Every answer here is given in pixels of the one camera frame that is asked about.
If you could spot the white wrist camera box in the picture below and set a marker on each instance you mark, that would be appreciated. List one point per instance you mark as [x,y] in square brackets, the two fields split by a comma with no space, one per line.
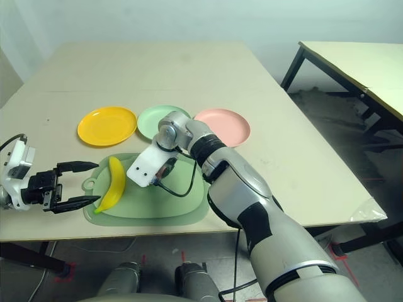
[19,157]
[148,166]

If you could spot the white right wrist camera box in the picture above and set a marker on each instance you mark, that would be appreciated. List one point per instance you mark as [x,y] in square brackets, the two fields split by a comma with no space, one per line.
[148,166]

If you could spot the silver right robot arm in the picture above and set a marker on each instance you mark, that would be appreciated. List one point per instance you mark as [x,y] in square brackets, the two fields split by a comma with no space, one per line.
[239,195]

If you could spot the grey robot torso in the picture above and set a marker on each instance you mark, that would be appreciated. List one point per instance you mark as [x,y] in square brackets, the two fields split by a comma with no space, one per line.
[126,298]

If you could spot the clear plastic corner film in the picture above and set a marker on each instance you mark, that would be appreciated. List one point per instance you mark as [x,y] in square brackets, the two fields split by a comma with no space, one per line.
[368,214]

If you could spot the short red floor tape strip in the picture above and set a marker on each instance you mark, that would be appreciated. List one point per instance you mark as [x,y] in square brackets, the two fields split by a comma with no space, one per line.
[182,256]
[143,261]

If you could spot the grey robot right leg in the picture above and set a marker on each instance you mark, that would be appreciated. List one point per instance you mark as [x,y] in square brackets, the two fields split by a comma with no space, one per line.
[195,283]

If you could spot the mint green plastic plate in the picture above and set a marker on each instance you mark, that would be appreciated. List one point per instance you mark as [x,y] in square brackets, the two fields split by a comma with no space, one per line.
[148,122]

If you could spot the beige side table black frame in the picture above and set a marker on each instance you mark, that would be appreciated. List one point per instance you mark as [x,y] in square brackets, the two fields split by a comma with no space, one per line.
[365,66]

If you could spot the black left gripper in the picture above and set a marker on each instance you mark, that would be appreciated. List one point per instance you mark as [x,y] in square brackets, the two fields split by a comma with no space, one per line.
[44,188]

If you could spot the yellow plastic plate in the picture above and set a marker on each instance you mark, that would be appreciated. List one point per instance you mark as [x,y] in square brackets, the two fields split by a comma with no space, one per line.
[107,127]

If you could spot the black table leg frame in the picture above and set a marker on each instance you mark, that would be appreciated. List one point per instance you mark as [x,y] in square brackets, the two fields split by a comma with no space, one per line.
[25,256]
[371,234]

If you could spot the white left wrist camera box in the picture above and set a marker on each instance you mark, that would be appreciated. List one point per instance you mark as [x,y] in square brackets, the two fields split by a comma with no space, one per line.
[19,157]

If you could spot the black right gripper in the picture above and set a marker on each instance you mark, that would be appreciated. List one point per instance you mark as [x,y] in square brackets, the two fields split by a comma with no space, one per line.
[170,166]

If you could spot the red floor tape square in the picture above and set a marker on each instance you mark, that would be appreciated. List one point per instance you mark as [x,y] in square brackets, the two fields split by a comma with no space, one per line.
[71,267]
[341,258]

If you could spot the yellow toy banana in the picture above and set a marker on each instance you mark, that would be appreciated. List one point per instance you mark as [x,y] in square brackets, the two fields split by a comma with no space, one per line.
[116,185]

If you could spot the grey robot left leg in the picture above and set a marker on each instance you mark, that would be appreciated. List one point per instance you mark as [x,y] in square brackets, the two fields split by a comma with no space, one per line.
[122,278]

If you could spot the pink plastic plate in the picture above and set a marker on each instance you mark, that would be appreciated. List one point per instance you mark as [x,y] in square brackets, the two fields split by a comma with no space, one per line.
[230,126]

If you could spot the grey robot leg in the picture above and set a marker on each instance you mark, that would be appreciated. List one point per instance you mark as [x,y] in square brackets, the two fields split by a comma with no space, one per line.
[122,278]
[195,283]

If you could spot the green cutting board mat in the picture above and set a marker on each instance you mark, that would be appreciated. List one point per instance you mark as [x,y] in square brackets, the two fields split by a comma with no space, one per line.
[145,207]

